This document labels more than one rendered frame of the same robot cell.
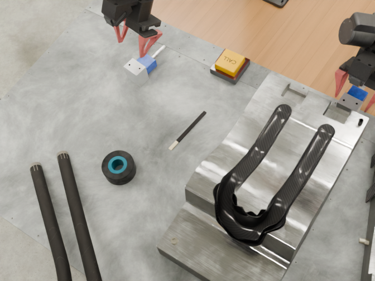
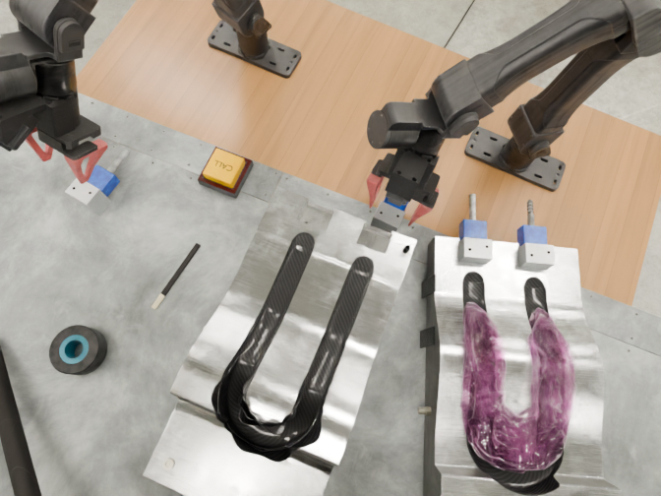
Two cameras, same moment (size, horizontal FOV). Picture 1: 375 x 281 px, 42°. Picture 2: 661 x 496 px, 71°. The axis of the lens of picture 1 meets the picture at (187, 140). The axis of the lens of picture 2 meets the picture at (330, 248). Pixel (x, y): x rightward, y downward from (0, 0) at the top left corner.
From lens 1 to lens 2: 46 cm
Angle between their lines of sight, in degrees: 15
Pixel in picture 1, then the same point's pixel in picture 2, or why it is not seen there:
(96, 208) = (53, 416)
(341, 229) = (393, 391)
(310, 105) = (338, 229)
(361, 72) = (403, 189)
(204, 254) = (214, 475)
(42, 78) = not seen: outside the picture
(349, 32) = (383, 132)
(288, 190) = (320, 366)
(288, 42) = (302, 128)
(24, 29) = not seen: outside the picture
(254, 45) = (256, 137)
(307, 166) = (342, 322)
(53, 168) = not seen: outside the picture
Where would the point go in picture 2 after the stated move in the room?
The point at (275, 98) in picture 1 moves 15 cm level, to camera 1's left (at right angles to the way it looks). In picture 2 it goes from (290, 224) to (205, 254)
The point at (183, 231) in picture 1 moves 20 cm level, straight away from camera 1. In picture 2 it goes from (181, 444) to (131, 329)
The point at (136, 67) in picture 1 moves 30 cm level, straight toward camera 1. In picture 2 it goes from (85, 191) to (146, 341)
